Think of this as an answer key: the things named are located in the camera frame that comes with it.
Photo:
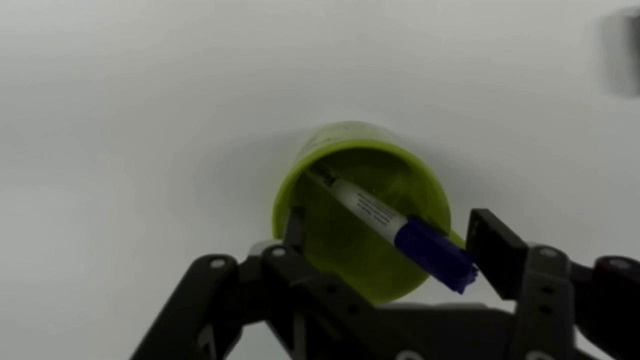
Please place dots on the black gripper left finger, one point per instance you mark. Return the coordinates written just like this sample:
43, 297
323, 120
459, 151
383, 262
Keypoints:
201, 301

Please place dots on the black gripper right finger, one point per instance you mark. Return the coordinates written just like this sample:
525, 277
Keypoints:
560, 293

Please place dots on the black marker with blue cap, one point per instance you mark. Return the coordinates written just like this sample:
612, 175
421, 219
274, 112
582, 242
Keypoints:
393, 231

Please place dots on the yellow-green mug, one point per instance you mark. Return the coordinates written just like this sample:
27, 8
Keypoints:
347, 247

